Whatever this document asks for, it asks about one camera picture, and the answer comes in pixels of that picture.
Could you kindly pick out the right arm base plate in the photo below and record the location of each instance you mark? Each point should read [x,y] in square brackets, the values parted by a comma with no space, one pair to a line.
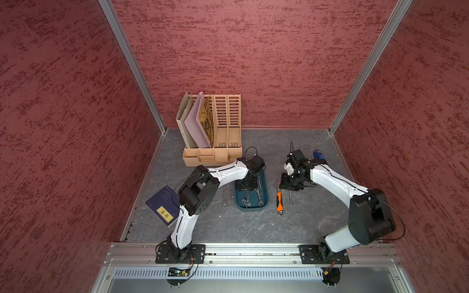
[319,254]

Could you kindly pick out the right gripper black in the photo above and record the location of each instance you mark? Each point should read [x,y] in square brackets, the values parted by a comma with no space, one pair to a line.
[286,185]

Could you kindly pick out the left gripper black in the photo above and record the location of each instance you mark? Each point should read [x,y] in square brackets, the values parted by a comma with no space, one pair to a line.
[242,188]

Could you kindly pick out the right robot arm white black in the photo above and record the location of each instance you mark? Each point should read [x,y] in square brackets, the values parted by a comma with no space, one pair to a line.
[370,217]

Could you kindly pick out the wooden desk file organizer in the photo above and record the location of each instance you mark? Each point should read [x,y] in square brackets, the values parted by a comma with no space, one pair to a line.
[221,119]

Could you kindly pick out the dark blue notebook yellow label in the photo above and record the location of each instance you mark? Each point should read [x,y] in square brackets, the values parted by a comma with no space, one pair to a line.
[165,205]

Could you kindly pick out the orange handled adjustable wrench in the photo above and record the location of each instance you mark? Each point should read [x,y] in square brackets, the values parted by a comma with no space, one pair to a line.
[279,200]

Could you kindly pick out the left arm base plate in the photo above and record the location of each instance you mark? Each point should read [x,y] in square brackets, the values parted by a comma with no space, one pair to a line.
[179,254]

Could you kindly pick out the teal plastic storage tray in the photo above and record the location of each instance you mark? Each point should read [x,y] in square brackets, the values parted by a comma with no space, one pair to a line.
[262,187]

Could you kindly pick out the beige file folder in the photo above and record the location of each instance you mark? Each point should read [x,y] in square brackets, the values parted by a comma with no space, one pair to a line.
[182,114]

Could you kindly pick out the silver end wrench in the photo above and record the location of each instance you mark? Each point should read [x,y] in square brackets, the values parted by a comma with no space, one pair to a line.
[225,198]

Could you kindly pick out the pink file folder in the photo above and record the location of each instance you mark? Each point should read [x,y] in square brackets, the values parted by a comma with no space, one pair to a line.
[194,123]

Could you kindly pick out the aluminium front rail frame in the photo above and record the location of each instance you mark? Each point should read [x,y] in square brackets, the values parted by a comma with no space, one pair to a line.
[247,261]

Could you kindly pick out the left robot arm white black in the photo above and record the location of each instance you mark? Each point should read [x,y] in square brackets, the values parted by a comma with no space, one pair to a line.
[198,191]

